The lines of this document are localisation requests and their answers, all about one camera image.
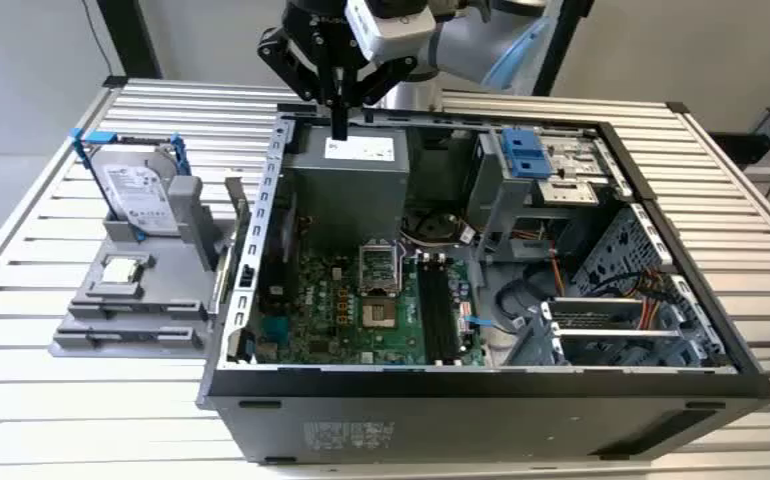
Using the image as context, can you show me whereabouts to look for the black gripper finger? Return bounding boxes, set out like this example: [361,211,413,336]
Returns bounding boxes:
[255,28,342,141]
[338,57,418,141]

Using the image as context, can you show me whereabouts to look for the black-clipped RAM slot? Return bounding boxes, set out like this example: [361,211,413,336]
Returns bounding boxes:
[418,255,441,364]
[433,255,456,364]

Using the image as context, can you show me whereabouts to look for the grey power supply unit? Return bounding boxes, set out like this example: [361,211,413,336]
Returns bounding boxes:
[282,124,412,251]

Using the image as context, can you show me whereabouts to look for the blue drive latch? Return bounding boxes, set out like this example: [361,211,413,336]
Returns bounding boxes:
[500,128,552,179]

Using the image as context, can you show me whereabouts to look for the green graphics card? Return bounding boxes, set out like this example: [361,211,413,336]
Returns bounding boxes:
[213,174,251,321]

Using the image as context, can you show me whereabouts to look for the hard disk in blue carrier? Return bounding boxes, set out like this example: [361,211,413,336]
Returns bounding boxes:
[66,127,189,241]

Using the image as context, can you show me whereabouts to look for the silver drive bay cage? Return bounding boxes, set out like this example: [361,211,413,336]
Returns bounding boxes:
[469,127,632,261]

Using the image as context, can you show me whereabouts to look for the CPU socket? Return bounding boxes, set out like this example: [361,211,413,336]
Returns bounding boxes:
[360,297,398,329]

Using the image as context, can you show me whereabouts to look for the grey parts rack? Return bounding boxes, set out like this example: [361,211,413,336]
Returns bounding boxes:
[49,174,242,361]

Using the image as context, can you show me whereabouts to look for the silver CPU chip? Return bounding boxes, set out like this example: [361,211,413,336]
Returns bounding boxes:
[101,257,139,284]

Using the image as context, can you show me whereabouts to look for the green Dell motherboard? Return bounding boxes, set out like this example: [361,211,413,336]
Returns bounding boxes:
[253,214,489,366]

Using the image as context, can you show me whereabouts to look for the silver disk bay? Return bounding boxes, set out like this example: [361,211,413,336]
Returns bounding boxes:
[506,294,725,369]

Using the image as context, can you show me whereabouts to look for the open black PC case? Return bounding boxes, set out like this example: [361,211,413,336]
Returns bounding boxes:
[195,102,770,464]

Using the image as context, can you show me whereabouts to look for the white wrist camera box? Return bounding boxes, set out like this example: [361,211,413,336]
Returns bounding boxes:
[345,0,438,62]

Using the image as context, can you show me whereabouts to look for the black frame post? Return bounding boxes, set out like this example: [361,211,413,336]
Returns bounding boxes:
[95,0,163,81]
[529,0,582,96]

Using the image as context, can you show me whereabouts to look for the wire locking lever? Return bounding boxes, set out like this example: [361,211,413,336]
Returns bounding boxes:
[390,238,409,297]

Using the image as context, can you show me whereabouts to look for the orange red drive power cable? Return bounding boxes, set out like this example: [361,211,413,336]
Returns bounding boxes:
[516,227,566,297]

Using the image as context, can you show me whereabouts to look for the thick black data cables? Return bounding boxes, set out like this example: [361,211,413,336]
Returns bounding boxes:
[494,274,549,334]

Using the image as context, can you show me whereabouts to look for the orange yellow cable bundle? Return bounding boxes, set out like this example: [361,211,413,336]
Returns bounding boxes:
[633,267,669,334]

